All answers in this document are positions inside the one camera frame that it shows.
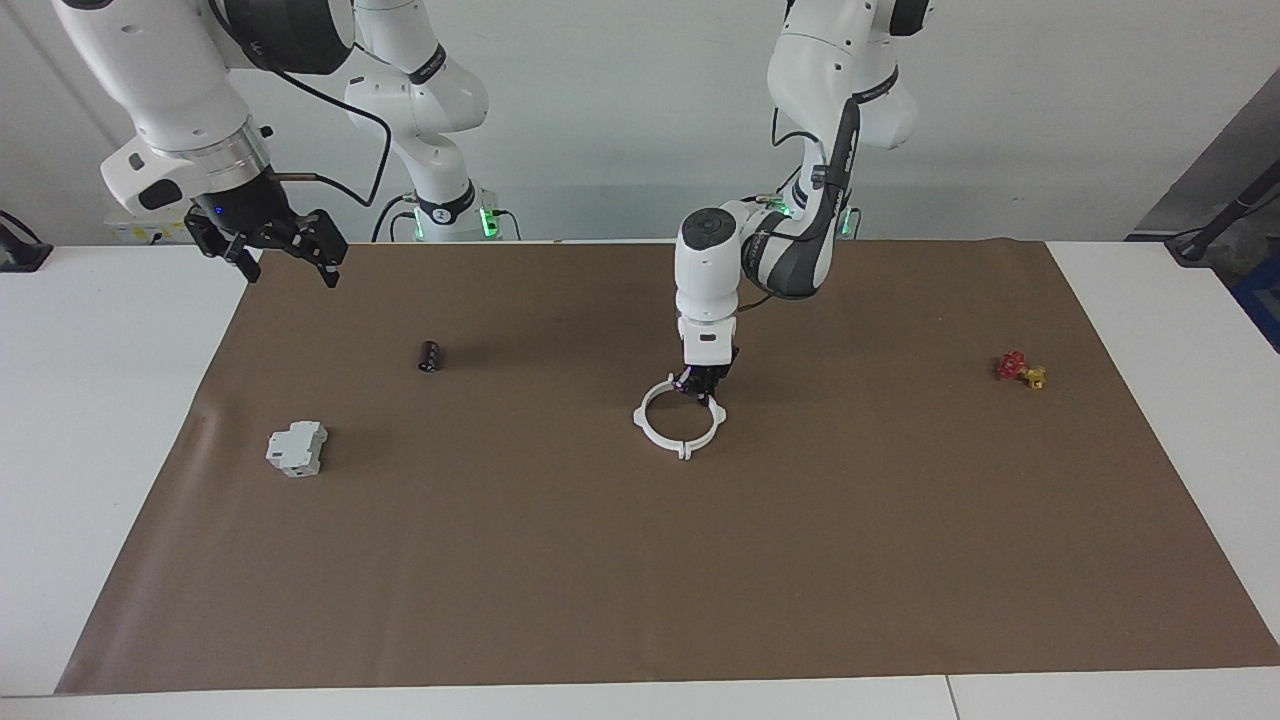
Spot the white half-ring pipe clamp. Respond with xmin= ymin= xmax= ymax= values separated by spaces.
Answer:
xmin=678 ymin=392 xmax=727 ymax=461
xmin=633 ymin=373 xmax=687 ymax=461

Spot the brown paper table mat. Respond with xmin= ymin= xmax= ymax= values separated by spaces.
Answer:
xmin=55 ymin=238 xmax=1280 ymax=696

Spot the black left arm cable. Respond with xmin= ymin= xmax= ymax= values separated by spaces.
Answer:
xmin=735 ymin=100 xmax=851 ymax=313

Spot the white wall power strip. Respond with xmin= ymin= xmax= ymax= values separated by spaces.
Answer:
xmin=105 ymin=212 xmax=191 ymax=244

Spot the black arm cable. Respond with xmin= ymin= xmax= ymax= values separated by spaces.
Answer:
xmin=208 ymin=0 xmax=393 ymax=208
xmin=735 ymin=100 xmax=851 ymax=313

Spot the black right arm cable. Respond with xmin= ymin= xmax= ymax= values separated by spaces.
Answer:
xmin=208 ymin=0 xmax=393 ymax=208

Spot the black clamp mount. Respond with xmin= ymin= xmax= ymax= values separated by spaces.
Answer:
xmin=0 ymin=210 xmax=53 ymax=273

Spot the white grey circuit breaker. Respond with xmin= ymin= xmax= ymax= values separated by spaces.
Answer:
xmin=265 ymin=420 xmax=329 ymax=478

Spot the red and yellow valve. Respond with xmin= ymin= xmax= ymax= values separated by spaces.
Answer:
xmin=995 ymin=351 xmax=1047 ymax=391

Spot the blue crate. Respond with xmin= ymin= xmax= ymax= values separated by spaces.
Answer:
xmin=1232 ymin=255 xmax=1280 ymax=353

